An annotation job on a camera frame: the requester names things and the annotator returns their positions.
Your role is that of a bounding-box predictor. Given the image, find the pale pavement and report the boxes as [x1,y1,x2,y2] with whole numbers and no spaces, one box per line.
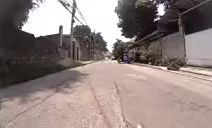
[133,62,212,84]

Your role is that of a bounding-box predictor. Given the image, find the row of trees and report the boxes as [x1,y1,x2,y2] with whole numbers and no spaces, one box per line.
[73,24,109,62]

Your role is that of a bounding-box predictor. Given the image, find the low building with pillar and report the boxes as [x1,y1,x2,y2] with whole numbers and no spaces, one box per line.
[37,24,82,62]

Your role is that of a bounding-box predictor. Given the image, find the roadside bushes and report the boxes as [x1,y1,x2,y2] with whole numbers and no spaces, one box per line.
[127,46,188,71]

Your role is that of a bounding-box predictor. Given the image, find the blue vehicle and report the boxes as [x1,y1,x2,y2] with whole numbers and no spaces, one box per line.
[122,55,132,65]

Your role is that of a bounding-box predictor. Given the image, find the grey concrete wall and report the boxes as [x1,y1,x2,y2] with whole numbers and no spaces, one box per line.
[147,32,187,63]

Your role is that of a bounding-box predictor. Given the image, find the white wall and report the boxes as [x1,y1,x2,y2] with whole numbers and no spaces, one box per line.
[183,26,212,69]

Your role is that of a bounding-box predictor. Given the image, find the dark roofed building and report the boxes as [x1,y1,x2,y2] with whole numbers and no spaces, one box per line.
[128,0,212,48]

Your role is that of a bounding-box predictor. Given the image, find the overhead wires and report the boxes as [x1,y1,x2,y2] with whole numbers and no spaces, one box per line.
[57,0,95,34]

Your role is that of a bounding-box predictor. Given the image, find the utility pole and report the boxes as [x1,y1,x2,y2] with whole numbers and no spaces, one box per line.
[69,0,78,60]

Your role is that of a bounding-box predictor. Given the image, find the dark boundary wall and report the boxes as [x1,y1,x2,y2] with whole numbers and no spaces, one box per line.
[0,29,70,89]

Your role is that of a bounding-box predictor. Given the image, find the large shady tree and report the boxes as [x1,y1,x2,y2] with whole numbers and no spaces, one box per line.
[0,0,45,58]

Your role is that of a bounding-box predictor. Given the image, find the small green tree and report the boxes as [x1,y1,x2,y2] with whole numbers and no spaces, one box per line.
[112,38,128,63]

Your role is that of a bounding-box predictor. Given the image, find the tall dark green tree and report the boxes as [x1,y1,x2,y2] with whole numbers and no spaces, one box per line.
[114,0,160,40]

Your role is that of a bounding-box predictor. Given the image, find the grey-brown concrete road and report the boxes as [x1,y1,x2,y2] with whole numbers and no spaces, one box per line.
[0,59,212,128]

